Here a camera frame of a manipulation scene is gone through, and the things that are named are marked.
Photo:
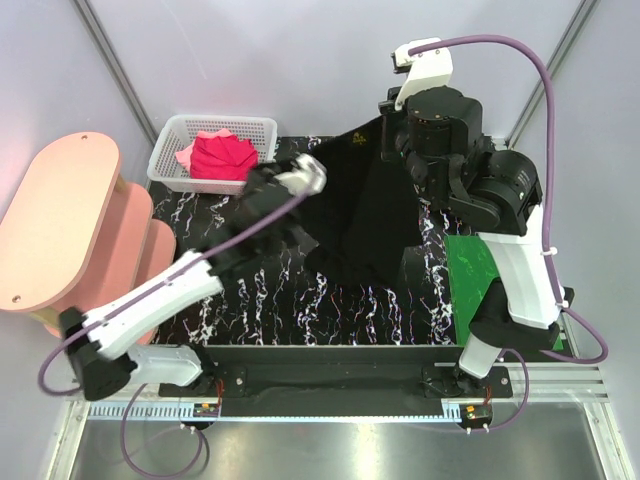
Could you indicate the pink t-shirt in basket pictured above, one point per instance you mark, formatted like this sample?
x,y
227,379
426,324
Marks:
x,y
183,157

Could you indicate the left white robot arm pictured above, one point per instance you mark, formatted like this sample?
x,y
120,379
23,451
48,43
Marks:
x,y
102,345

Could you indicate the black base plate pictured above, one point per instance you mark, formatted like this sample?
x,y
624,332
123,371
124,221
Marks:
x,y
339,381

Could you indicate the white plastic basket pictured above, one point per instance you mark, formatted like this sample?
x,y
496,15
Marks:
x,y
180,130

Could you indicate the black daisy t-shirt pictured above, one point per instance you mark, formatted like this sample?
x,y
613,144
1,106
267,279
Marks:
x,y
366,216

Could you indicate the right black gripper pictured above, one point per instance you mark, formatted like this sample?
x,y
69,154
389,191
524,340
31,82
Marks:
x,y
392,117

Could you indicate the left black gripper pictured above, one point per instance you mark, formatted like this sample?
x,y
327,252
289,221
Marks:
x,y
256,180

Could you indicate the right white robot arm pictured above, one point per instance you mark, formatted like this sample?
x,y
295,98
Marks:
x,y
437,135

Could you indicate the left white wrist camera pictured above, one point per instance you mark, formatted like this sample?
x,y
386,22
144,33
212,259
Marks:
x,y
307,177

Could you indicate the pink tiered shelf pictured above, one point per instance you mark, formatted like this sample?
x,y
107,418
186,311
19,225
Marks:
x,y
76,234

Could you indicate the black marble table mat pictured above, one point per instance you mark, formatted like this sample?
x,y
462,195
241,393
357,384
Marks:
x,y
279,302

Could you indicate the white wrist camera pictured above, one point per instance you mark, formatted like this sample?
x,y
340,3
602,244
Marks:
x,y
307,177
424,70

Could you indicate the green cutting mat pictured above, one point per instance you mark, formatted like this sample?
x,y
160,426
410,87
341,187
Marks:
x,y
471,270

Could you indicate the red t-shirt in basket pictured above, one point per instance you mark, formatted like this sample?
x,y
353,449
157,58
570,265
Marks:
x,y
224,159

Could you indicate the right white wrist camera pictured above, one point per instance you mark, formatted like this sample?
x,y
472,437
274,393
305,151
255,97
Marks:
x,y
424,70

